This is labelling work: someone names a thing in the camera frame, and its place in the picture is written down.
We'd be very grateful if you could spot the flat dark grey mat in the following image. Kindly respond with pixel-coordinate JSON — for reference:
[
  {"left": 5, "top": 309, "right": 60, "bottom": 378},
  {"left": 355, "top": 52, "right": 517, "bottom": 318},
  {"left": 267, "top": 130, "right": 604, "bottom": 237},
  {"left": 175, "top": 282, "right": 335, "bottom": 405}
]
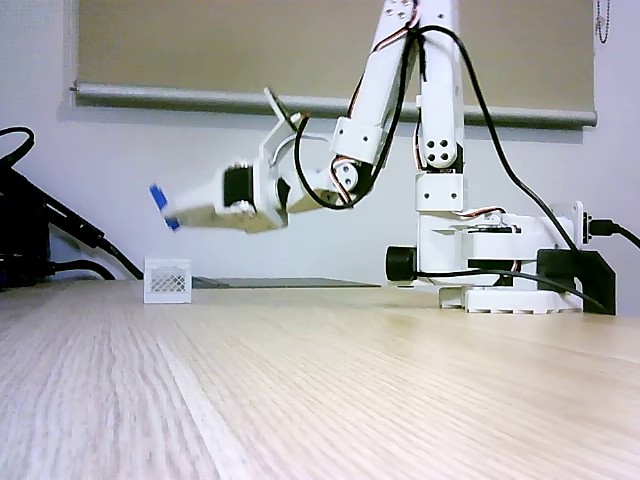
[{"left": 192, "top": 276, "right": 383, "bottom": 290}]

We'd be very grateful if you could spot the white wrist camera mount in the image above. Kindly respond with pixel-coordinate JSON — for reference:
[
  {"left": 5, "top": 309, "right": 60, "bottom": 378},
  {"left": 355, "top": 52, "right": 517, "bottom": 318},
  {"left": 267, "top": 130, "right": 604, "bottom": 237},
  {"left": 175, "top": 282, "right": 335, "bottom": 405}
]
[{"left": 257, "top": 87, "right": 332, "bottom": 169}]

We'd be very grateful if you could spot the small white lattice crate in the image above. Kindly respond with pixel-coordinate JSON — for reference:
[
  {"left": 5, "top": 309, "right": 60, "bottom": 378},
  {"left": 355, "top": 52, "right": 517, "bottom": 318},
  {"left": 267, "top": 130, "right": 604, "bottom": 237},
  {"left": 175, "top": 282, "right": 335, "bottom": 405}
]
[{"left": 143, "top": 257, "right": 193, "bottom": 305}]

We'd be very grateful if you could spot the black table clamp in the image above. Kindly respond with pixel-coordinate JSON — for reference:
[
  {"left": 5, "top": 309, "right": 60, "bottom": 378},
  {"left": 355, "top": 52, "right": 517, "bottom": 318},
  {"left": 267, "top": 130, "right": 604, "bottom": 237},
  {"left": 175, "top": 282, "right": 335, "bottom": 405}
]
[{"left": 536, "top": 248, "right": 618, "bottom": 317}]

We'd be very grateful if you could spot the beige roller blind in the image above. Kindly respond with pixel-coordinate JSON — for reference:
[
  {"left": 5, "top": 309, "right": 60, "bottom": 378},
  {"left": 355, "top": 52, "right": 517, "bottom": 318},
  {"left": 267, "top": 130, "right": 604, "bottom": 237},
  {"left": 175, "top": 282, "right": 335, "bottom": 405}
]
[{"left": 68, "top": 0, "right": 599, "bottom": 130}]

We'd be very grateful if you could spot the curved black cable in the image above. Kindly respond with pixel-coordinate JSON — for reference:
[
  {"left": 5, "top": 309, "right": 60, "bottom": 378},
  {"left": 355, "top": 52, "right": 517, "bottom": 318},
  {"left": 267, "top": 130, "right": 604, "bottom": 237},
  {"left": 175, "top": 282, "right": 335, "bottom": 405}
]
[{"left": 48, "top": 259, "right": 117, "bottom": 281}]

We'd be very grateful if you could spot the black device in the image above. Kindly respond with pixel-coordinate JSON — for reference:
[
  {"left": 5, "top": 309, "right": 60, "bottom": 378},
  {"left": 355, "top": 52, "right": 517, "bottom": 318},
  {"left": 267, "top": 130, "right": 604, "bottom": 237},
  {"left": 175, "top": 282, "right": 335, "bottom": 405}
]
[{"left": 0, "top": 164, "right": 52, "bottom": 290}]

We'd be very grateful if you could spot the black round clamp knob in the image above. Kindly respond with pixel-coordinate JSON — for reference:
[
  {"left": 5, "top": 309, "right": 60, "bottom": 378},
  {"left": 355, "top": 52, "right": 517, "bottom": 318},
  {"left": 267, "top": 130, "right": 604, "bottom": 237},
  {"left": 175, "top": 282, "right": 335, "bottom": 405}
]
[{"left": 385, "top": 244, "right": 419, "bottom": 282}]

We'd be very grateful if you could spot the thick black cable with connector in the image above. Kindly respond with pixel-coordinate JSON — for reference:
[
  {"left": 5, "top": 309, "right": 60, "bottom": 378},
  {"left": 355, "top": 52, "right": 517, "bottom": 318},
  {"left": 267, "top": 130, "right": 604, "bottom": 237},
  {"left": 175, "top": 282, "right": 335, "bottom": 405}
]
[{"left": 43, "top": 193, "right": 145, "bottom": 280}]

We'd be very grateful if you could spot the black power cable with plug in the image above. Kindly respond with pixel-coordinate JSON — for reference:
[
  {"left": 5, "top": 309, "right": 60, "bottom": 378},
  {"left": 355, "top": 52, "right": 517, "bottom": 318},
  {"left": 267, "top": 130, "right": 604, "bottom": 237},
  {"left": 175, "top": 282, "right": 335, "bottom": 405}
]
[{"left": 591, "top": 218, "right": 640, "bottom": 250}]

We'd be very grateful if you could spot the metal bead chain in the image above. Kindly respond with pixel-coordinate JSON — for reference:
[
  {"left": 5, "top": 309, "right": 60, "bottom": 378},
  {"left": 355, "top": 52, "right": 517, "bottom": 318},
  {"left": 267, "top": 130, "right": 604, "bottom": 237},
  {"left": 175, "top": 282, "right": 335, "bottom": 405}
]
[{"left": 594, "top": 0, "right": 613, "bottom": 45}]

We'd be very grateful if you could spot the blue peg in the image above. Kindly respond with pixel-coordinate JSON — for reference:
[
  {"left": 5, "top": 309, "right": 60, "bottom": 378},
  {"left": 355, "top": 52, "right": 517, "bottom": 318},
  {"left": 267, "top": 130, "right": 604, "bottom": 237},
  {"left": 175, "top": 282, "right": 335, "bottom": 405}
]
[{"left": 149, "top": 183, "right": 182, "bottom": 234}]

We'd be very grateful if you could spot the thin looped black cable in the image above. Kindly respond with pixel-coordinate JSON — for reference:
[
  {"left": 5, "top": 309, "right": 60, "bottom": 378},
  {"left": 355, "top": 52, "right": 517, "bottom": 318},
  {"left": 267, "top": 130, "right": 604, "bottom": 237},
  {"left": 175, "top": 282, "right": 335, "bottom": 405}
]
[{"left": 0, "top": 126, "right": 37, "bottom": 169}]

